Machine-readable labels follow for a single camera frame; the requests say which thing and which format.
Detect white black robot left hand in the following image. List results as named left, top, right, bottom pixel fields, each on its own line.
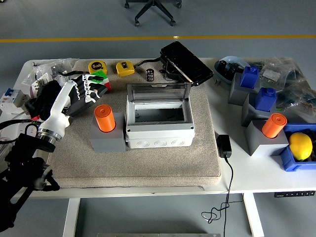
left=38, top=73, right=109, bottom=135

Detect orange cylinder battery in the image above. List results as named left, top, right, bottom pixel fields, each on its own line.
left=94, top=104, right=116, bottom=133
left=262, top=113, right=288, bottom=139

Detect transparent hinged box lid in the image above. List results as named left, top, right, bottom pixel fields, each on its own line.
left=125, top=82, right=193, bottom=104

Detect grey plastic junction box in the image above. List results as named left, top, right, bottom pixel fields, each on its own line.
left=125, top=98, right=196, bottom=150

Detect black cloth bundle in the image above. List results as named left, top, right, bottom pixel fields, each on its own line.
left=24, top=80, right=66, bottom=120

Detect clear bags of small parts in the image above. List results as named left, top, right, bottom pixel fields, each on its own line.
left=21, top=58, right=79, bottom=99

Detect white power strip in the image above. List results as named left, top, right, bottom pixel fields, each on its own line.
left=7, top=119, right=41, bottom=149

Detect rubik's cube green face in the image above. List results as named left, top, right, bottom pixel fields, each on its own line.
left=92, top=70, right=112, bottom=92

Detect yellow tape measure 5m print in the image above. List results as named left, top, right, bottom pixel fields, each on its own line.
left=88, top=60, right=109, bottom=75

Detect grey block holder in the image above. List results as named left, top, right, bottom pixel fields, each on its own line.
left=228, top=72, right=261, bottom=107
left=90, top=112, right=127, bottom=154
left=241, top=93, right=277, bottom=128
left=246, top=120, right=289, bottom=157

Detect yellow tape measure black label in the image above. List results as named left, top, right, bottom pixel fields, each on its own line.
left=116, top=61, right=137, bottom=78

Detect grey-brown fabric mat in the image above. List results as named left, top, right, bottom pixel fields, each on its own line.
left=44, top=58, right=222, bottom=190

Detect white table leg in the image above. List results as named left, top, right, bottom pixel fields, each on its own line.
left=243, top=193, right=265, bottom=237
left=61, top=198, right=81, bottom=237

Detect black office chair base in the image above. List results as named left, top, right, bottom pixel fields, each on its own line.
left=124, top=0, right=183, bottom=27

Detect black open case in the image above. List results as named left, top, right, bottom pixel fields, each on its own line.
left=159, top=41, right=214, bottom=87

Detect black power adapter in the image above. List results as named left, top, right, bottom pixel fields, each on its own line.
left=216, top=134, right=233, bottom=159

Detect light blue bowl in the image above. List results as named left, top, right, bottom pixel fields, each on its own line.
left=214, top=55, right=250, bottom=86

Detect blue plastic block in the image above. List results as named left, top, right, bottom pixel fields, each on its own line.
left=254, top=87, right=277, bottom=112
left=239, top=66, right=260, bottom=89

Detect clear bags of components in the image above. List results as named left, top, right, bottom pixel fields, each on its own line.
left=246, top=57, right=316, bottom=124

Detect blue storage bin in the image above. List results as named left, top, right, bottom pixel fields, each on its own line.
left=279, top=123, right=316, bottom=172

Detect yellow lemon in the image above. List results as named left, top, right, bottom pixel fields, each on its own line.
left=288, top=132, right=314, bottom=161

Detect black table control panel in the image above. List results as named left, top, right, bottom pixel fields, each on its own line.
left=274, top=191, right=316, bottom=198

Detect black tape measure strap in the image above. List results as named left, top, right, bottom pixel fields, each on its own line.
left=56, top=70, right=90, bottom=76
left=135, top=57, right=162, bottom=68

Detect white circuit breaker blue switch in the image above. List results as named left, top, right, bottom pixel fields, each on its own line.
left=0, top=88, right=31, bottom=116

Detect black adapter cord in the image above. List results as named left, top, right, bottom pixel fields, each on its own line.
left=201, top=157, right=244, bottom=237

